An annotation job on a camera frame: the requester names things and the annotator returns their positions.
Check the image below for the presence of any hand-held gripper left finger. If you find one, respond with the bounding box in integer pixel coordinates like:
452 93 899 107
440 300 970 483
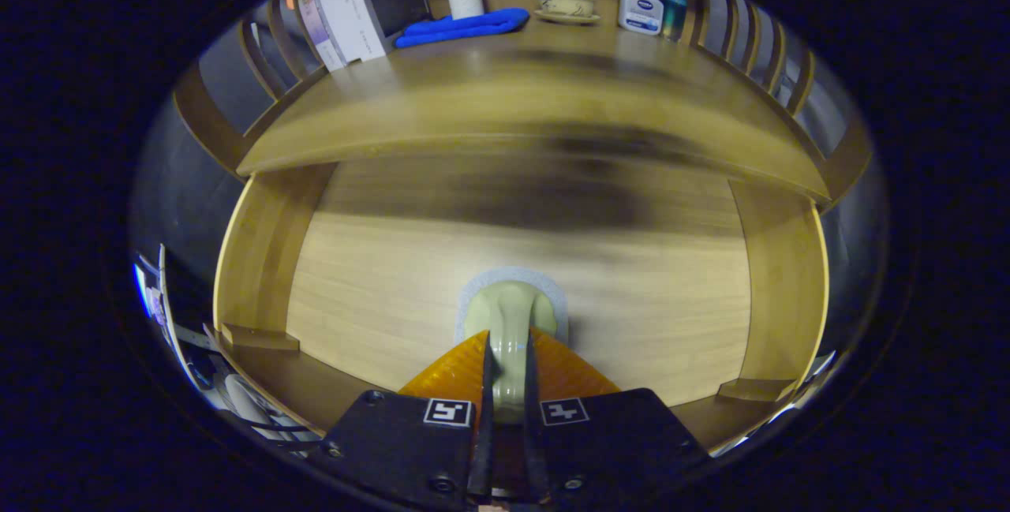
320 331 496 511

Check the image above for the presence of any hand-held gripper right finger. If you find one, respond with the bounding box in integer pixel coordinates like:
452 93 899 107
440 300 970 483
522 328 711 509

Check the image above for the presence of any wooden drawer with black knob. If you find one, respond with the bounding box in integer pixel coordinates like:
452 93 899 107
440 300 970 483
213 157 829 450

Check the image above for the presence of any pale green brush grey base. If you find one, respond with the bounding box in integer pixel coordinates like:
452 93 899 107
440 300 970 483
455 266 569 426

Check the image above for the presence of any wooden countertop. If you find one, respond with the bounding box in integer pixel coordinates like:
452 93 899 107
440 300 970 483
237 0 833 201

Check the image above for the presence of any white and blue device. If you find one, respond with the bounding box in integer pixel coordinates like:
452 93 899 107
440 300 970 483
133 256 166 327

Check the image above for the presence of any teal bottle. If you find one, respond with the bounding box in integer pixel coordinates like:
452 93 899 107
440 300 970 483
661 0 689 43

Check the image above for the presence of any pale purple book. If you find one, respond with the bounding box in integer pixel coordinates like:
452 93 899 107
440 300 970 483
296 0 348 73

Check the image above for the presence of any blue folded cloth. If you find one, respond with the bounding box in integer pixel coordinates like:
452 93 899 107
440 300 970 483
394 7 530 49

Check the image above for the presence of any white lotion bottle blue cap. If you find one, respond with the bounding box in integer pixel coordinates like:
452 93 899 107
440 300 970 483
618 0 664 36

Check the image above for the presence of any white book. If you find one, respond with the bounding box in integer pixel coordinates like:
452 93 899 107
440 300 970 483
327 0 431 65

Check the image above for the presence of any beige lidded teacup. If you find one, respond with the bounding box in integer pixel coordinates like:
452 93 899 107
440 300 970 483
534 0 601 25

